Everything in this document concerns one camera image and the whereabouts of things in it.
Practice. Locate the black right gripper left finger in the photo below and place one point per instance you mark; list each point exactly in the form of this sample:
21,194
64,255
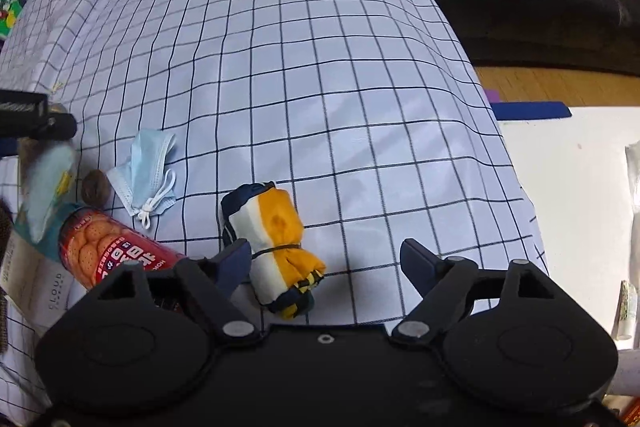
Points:
206,287

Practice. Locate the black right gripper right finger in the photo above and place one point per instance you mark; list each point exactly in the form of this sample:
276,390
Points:
444,286

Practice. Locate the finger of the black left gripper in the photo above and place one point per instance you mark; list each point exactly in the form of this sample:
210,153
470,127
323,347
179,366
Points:
28,115

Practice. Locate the light blue face mask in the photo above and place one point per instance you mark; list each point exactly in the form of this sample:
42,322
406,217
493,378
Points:
143,183

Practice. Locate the red biscuit can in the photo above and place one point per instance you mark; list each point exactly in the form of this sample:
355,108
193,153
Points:
92,245

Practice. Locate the blue foam mat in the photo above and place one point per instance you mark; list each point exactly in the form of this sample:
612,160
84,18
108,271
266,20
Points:
529,111

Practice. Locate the blue grid checked tablecloth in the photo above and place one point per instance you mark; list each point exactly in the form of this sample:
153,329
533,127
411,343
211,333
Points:
368,112

